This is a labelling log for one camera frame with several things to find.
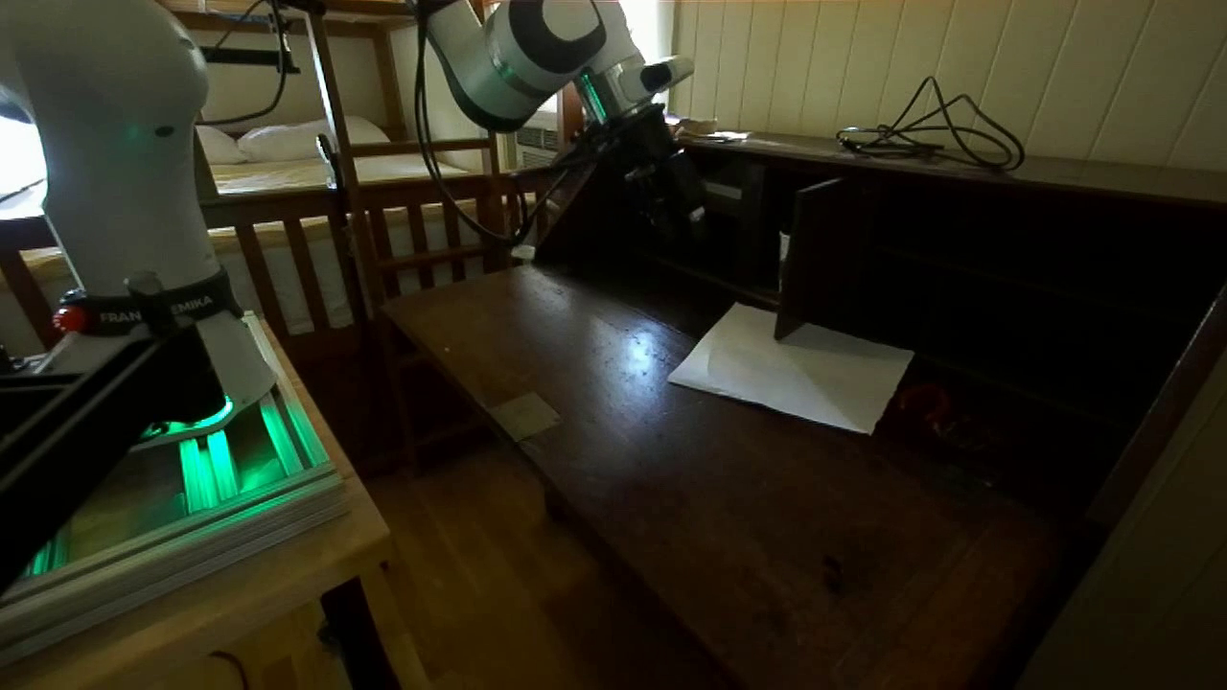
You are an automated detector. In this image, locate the light wooden table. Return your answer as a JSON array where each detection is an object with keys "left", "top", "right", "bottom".
[{"left": 0, "top": 380, "right": 436, "bottom": 690}]

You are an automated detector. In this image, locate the white pillow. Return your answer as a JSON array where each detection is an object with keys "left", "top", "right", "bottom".
[{"left": 194, "top": 117, "right": 396, "bottom": 170}]

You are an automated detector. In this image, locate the small tan sticky note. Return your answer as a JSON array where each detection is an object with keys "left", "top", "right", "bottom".
[{"left": 491, "top": 388, "right": 566, "bottom": 444}]

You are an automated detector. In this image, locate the dark wooden slatted chair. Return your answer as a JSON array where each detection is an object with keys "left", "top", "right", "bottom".
[{"left": 337, "top": 164, "right": 541, "bottom": 472}]

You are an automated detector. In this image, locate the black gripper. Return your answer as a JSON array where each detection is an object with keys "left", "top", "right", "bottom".
[{"left": 585, "top": 106, "right": 713, "bottom": 246}]

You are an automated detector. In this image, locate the white mattress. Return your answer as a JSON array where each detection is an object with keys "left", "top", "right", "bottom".
[{"left": 205, "top": 145, "right": 507, "bottom": 201}]

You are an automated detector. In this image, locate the white paper sheet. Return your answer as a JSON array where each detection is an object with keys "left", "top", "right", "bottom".
[{"left": 665, "top": 298, "right": 920, "bottom": 441}]

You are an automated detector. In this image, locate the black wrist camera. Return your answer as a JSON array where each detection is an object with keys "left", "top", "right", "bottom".
[{"left": 629, "top": 50, "right": 702, "bottom": 99}]

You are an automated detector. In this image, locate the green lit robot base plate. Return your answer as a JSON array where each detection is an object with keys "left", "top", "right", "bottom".
[{"left": 0, "top": 311, "right": 358, "bottom": 646}]

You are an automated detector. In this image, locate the dark wooden secretary desk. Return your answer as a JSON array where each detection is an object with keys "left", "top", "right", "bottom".
[{"left": 380, "top": 122, "right": 1227, "bottom": 690}]

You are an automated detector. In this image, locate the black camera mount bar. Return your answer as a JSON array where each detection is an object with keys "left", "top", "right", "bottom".
[{"left": 159, "top": 0, "right": 311, "bottom": 81}]

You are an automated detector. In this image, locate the tangled black cable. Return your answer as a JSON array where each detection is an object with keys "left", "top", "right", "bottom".
[{"left": 837, "top": 74, "right": 1030, "bottom": 175}]

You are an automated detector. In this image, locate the small wooden cabinet door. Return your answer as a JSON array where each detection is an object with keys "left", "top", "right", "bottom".
[{"left": 771, "top": 172, "right": 849, "bottom": 344}]

